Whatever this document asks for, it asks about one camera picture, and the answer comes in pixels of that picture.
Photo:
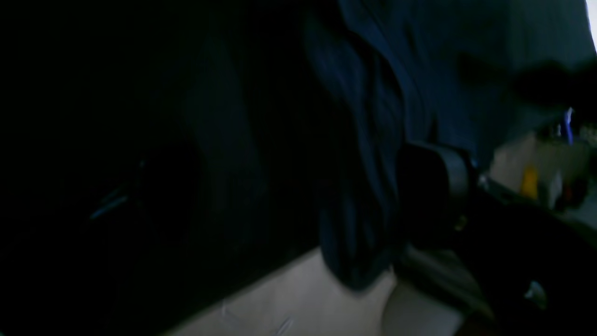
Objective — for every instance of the black table cloth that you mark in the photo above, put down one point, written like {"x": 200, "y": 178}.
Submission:
{"x": 156, "y": 157}

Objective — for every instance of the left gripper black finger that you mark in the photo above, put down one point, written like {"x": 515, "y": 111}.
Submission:
{"x": 435, "y": 184}

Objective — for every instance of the blue clamp handle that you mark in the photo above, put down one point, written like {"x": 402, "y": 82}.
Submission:
{"x": 567, "y": 132}

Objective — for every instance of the dark grey T-shirt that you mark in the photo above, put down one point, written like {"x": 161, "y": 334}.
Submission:
{"x": 396, "y": 116}

